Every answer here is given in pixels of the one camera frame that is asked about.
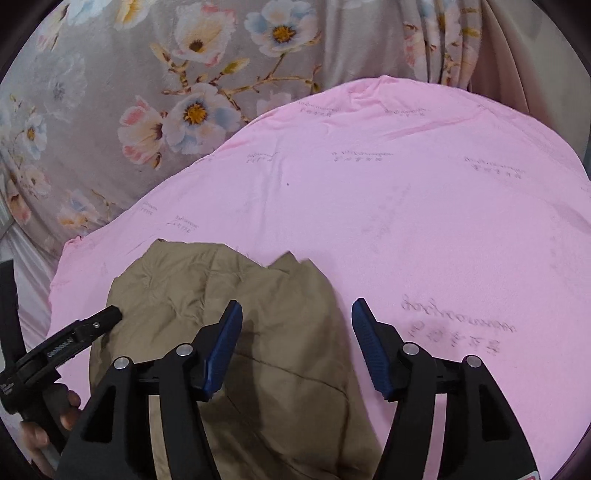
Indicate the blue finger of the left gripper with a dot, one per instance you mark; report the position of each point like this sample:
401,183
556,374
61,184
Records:
99,320

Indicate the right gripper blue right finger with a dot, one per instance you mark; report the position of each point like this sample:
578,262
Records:
482,439

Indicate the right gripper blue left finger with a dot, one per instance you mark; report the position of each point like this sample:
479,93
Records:
112,438

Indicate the olive quilted jacket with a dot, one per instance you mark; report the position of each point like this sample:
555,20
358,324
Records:
290,406

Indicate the person's left hand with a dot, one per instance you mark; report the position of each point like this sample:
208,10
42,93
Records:
36,439

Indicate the pink bed sheet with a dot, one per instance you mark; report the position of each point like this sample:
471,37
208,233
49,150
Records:
462,222

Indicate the grey floral blanket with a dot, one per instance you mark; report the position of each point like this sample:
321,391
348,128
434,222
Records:
108,98

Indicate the beige curtain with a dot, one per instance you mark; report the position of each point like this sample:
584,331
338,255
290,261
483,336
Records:
526,63

